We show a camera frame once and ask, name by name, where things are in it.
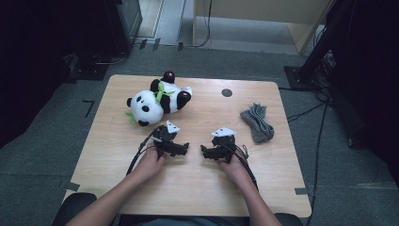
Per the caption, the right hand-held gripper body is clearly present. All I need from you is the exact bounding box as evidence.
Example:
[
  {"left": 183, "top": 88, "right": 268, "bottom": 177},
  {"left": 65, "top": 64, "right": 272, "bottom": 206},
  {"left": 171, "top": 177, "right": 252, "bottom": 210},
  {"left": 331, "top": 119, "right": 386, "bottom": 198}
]
[{"left": 210, "top": 125, "right": 238, "bottom": 165}]

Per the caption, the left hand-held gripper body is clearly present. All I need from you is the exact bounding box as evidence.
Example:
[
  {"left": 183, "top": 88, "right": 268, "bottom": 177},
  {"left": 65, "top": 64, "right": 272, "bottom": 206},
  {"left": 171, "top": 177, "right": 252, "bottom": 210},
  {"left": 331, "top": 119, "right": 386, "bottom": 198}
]
[{"left": 152, "top": 120, "right": 182, "bottom": 159}]

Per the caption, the panda plush toy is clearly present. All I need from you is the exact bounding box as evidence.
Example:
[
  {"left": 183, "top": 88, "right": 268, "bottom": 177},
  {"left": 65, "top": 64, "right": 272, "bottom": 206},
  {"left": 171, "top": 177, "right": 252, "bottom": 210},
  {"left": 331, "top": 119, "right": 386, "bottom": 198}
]
[{"left": 124, "top": 71, "right": 193, "bottom": 128}]

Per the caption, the grey knitted cloth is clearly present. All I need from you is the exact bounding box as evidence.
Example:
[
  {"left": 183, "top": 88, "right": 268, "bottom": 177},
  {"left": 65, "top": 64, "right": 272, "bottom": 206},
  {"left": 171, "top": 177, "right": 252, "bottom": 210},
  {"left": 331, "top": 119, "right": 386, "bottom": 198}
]
[{"left": 239, "top": 102, "right": 276, "bottom": 145}]

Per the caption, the person's right hand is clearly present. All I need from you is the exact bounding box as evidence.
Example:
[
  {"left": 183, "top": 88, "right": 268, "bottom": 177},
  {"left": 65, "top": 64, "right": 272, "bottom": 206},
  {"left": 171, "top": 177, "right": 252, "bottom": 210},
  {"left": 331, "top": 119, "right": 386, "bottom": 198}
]
[{"left": 217, "top": 153, "right": 252, "bottom": 189}]

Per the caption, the person's left hand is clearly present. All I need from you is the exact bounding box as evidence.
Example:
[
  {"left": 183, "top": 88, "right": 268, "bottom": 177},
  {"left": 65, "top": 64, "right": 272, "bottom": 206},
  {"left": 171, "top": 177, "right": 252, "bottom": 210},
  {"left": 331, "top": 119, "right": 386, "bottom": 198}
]
[{"left": 133, "top": 145, "right": 168, "bottom": 185}]

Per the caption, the person's lap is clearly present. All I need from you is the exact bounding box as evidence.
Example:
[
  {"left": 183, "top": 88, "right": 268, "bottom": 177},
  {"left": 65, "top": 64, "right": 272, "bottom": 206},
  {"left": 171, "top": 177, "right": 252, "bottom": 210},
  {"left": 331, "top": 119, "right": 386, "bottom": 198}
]
[{"left": 118, "top": 214, "right": 249, "bottom": 226}]

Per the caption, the black chair armrest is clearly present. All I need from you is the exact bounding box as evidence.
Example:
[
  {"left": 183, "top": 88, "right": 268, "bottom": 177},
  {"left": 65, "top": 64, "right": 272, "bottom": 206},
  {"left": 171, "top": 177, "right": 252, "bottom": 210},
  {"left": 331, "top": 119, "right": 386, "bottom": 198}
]
[
  {"left": 273, "top": 212, "right": 304, "bottom": 226},
  {"left": 51, "top": 191, "right": 99, "bottom": 226}
]

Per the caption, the black monitor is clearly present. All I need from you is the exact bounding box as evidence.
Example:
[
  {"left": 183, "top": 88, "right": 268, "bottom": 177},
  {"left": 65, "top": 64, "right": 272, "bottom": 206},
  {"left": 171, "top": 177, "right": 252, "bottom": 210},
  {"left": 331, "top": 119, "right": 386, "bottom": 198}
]
[{"left": 105, "top": 0, "right": 144, "bottom": 57}]

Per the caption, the black metal stand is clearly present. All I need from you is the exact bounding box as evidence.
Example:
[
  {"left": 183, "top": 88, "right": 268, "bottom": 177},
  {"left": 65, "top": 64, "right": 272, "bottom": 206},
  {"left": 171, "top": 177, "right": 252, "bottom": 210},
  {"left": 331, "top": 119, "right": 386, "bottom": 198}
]
[{"left": 283, "top": 0, "right": 347, "bottom": 92}]

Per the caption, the beige wooden cabinet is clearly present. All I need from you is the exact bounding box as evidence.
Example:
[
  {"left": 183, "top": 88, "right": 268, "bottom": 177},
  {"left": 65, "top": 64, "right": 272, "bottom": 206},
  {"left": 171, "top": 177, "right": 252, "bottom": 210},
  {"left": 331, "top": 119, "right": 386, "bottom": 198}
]
[{"left": 191, "top": 0, "right": 334, "bottom": 55}]

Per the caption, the dark curtain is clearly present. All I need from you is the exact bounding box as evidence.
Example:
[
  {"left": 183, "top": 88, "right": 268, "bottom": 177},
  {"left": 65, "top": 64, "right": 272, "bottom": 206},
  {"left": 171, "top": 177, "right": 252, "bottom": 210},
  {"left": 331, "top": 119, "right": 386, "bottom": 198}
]
[
  {"left": 0, "top": 0, "right": 109, "bottom": 149},
  {"left": 326, "top": 0, "right": 399, "bottom": 186}
]

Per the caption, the left hand-held gripper cable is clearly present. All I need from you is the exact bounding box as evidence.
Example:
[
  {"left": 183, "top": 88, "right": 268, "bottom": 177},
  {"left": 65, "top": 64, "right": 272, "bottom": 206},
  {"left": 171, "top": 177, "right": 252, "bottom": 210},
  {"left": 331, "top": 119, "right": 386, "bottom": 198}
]
[{"left": 125, "top": 126, "right": 162, "bottom": 177}]

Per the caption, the hand-held gripper cable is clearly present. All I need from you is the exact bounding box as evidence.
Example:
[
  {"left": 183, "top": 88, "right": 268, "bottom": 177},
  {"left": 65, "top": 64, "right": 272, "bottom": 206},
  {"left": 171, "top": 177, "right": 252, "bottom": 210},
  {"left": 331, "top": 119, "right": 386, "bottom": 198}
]
[
  {"left": 225, "top": 142, "right": 260, "bottom": 192},
  {"left": 125, "top": 126, "right": 162, "bottom": 177}
]

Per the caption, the right hand-held gripper cable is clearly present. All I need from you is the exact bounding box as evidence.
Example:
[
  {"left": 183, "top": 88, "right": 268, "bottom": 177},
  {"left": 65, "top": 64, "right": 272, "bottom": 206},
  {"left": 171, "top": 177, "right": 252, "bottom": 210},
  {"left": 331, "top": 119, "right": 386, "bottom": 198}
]
[{"left": 225, "top": 142, "right": 260, "bottom": 192}]

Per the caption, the short black floor cable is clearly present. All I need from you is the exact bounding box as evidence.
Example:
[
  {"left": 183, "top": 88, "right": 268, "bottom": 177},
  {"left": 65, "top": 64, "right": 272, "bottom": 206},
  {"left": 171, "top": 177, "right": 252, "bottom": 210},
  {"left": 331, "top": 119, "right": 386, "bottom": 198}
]
[{"left": 286, "top": 102, "right": 327, "bottom": 123}]

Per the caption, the long black floor cable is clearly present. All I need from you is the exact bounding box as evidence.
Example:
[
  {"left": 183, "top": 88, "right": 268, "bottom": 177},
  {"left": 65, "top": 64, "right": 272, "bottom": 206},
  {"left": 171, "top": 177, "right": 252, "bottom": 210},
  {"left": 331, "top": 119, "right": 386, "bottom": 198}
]
[{"left": 304, "top": 103, "right": 329, "bottom": 226}]

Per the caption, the looped floor cable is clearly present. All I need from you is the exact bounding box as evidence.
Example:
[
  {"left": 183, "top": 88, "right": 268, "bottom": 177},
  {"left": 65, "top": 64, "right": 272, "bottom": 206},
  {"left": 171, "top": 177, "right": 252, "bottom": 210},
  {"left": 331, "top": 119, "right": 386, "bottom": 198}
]
[{"left": 91, "top": 51, "right": 128, "bottom": 66}]

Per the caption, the black floor base plate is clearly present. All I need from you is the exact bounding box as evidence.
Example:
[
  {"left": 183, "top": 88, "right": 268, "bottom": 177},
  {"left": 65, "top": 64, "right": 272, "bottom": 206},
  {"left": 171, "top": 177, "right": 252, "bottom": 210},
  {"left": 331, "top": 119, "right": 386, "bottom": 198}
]
[{"left": 67, "top": 53, "right": 110, "bottom": 82}]

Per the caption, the black hanging cable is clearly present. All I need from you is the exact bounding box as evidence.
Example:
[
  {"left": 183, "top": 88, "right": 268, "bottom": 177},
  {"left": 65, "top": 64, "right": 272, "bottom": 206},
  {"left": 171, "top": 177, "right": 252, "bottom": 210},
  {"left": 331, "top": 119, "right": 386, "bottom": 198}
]
[{"left": 187, "top": 0, "right": 214, "bottom": 49}]

